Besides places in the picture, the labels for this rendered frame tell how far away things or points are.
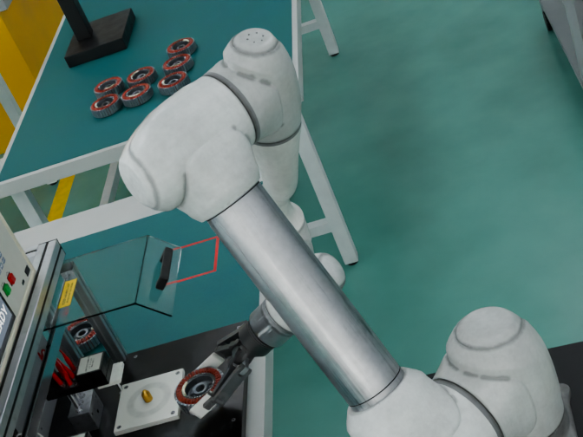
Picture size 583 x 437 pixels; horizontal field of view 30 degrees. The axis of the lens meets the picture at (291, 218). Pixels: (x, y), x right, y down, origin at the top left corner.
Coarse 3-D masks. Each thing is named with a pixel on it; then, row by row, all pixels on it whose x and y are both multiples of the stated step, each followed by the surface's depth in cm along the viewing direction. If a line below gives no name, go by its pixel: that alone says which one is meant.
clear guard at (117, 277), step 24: (144, 240) 238; (72, 264) 240; (96, 264) 236; (120, 264) 233; (144, 264) 230; (96, 288) 229; (120, 288) 225; (144, 288) 224; (168, 288) 228; (72, 312) 224; (96, 312) 221; (168, 312) 221
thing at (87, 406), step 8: (88, 392) 242; (88, 400) 239; (96, 400) 242; (72, 408) 239; (88, 408) 237; (96, 408) 241; (72, 416) 237; (80, 416) 237; (88, 416) 237; (96, 416) 239; (72, 424) 238; (80, 424) 238; (88, 424) 238; (96, 424) 238; (80, 432) 239
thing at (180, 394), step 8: (200, 368) 230; (208, 368) 229; (216, 368) 228; (192, 376) 229; (200, 376) 228; (208, 376) 228; (216, 376) 225; (184, 384) 227; (192, 384) 228; (200, 384) 227; (208, 384) 228; (216, 384) 223; (176, 392) 226; (184, 392) 225; (192, 392) 228; (200, 392) 225; (176, 400) 225; (184, 400) 223; (192, 400) 222; (184, 408) 223
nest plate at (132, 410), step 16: (128, 384) 246; (144, 384) 244; (160, 384) 242; (176, 384) 240; (128, 400) 241; (160, 400) 237; (128, 416) 237; (144, 416) 235; (160, 416) 233; (176, 416) 232; (128, 432) 234
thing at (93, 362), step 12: (84, 360) 235; (96, 360) 233; (108, 360) 236; (84, 372) 231; (96, 372) 230; (108, 372) 233; (120, 372) 234; (84, 384) 232; (96, 384) 232; (108, 384) 232; (48, 396) 234; (60, 396) 234; (72, 396) 235
